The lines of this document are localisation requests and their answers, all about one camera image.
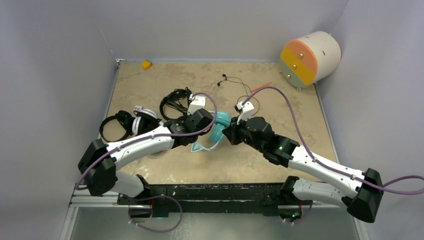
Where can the white and black headphones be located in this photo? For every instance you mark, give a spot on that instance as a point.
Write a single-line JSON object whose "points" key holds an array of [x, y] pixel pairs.
{"points": [[145, 121]]}

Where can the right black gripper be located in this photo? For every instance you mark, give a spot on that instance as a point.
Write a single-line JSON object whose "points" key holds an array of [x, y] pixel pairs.
{"points": [[231, 132]]}

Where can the pink orange stick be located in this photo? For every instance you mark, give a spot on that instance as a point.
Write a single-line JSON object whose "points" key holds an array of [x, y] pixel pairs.
{"points": [[260, 86]]}

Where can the teal cat ear headphones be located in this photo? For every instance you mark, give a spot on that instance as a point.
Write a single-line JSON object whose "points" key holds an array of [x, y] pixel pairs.
{"points": [[222, 121]]}

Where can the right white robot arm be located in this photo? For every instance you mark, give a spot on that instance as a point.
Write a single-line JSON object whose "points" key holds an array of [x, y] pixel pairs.
{"points": [[359, 192]]}

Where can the yellow block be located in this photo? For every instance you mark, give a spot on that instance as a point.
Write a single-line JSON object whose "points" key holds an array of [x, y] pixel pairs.
{"points": [[146, 64]]}

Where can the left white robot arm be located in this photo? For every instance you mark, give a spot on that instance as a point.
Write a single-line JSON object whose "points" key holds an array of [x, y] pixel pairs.
{"points": [[101, 162]]}

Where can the black wired earbuds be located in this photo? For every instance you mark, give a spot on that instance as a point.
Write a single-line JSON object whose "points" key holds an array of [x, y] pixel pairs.
{"points": [[236, 86]]}

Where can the round drawer cabinet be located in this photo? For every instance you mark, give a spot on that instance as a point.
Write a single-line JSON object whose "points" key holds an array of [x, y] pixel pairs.
{"points": [[310, 58]]}

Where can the black headphones with pink mic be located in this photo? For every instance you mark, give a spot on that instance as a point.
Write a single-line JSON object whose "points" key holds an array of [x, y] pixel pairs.
{"points": [[172, 100]]}

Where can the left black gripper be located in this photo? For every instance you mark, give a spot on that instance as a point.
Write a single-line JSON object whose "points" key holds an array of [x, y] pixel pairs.
{"points": [[200, 134]]}

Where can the black headphones with cable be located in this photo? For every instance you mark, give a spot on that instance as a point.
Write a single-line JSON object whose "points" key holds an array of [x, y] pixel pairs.
{"points": [[119, 122]]}

